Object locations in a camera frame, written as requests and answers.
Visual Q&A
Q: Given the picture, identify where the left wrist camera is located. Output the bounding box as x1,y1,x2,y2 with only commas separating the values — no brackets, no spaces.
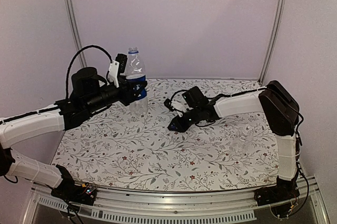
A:
106,53,127,88

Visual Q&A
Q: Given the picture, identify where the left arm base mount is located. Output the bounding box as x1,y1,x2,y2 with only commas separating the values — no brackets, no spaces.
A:
51,165,97,206

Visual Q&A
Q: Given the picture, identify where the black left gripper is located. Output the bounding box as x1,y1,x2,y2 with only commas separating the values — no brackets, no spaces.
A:
85,76,147,114

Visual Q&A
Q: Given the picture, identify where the floral patterned table mat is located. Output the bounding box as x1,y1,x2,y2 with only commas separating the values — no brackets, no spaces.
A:
52,79,279,192

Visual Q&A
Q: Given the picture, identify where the right aluminium corner post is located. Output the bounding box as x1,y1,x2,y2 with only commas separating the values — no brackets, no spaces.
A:
259,0,286,84

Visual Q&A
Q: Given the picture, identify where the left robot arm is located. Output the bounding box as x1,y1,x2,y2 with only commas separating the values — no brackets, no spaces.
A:
1,64,147,200

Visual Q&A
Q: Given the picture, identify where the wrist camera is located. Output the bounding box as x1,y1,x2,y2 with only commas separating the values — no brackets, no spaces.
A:
106,53,127,88
164,98,187,117

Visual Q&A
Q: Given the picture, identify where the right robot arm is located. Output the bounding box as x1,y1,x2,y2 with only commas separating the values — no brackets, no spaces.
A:
164,80,304,201

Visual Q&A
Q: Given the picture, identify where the aluminium corner post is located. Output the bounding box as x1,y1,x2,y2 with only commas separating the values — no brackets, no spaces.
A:
59,0,87,68
259,0,286,84

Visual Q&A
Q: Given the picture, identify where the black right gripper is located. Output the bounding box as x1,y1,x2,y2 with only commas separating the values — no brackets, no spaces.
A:
168,107,202,133

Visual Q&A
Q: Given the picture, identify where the left aluminium corner post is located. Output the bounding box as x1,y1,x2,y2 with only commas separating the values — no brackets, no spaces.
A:
59,0,87,68

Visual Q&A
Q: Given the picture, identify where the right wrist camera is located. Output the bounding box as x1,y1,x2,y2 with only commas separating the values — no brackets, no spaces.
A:
164,98,187,117

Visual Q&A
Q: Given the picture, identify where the Pepsi bottle blue label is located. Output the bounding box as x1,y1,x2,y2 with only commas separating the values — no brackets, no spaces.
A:
125,46,149,116

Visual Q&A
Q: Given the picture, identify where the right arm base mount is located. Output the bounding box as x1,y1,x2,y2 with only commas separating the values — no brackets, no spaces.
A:
254,176,300,206

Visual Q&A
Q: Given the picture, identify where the aluminium front rail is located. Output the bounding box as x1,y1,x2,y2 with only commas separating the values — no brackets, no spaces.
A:
23,176,333,223

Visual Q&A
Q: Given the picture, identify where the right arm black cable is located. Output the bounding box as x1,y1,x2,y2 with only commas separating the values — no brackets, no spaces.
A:
170,89,189,104

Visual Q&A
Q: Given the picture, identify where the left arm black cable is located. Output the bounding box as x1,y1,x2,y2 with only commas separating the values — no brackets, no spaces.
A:
64,45,113,101

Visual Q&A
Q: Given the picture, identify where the clear plastic bottle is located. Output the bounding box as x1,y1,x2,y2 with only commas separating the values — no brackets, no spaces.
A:
229,125,253,160

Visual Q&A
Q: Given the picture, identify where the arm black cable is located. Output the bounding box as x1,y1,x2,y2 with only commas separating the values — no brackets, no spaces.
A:
64,45,113,101
170,89,189,104

